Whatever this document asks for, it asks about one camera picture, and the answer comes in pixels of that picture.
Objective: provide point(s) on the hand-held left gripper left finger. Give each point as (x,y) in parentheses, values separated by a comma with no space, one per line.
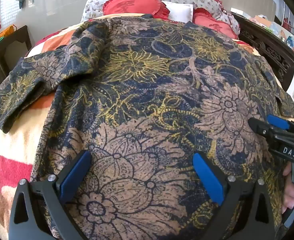
(74,177)

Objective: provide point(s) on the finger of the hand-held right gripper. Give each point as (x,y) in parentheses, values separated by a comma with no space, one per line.
(278,121)
(260,127)

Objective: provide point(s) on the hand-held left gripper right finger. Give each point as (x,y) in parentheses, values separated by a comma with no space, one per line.
(209,180)

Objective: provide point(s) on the dark floral print shirt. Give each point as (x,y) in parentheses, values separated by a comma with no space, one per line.
(147,92)

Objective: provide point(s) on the person's right hand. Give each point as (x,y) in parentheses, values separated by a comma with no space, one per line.
(287,195)

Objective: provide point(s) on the orange and cream printed blanket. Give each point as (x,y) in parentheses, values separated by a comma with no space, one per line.
(14,155)

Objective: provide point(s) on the pile of colourful packets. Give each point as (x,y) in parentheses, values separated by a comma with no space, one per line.
(269,22)

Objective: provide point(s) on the small red ruffled pillow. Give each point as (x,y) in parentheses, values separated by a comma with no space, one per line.
(211,22)

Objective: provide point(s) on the white pillow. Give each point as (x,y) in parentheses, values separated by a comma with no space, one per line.
(179,11)

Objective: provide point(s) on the dark wooden side table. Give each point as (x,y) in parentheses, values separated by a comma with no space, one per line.
(21,38)

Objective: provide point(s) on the orange bag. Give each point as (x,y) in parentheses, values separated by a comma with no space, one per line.
(7,31)

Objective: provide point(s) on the large red ruffled pillow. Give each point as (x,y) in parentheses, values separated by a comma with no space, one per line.
(132,5)

